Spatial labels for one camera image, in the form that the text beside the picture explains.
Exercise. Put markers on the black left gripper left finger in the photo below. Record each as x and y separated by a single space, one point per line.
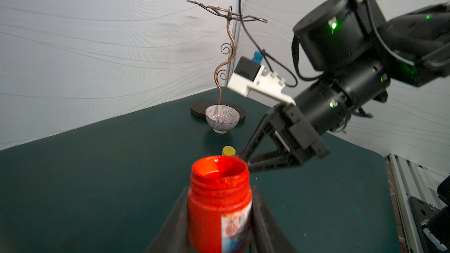
173 235

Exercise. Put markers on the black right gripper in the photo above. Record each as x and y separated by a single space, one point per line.
296 140

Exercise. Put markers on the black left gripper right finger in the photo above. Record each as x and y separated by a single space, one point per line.
267 236

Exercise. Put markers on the yellow paint jar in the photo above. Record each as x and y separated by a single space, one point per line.
228 151

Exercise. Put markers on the red paint jar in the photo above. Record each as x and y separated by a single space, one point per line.
219 203

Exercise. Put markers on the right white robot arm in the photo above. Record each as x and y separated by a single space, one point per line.
357 53

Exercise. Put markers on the purple patterned bowl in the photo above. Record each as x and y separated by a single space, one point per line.
222 118

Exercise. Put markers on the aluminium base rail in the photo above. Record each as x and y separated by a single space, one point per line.
407 179

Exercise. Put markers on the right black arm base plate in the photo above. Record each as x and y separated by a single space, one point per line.
433 226

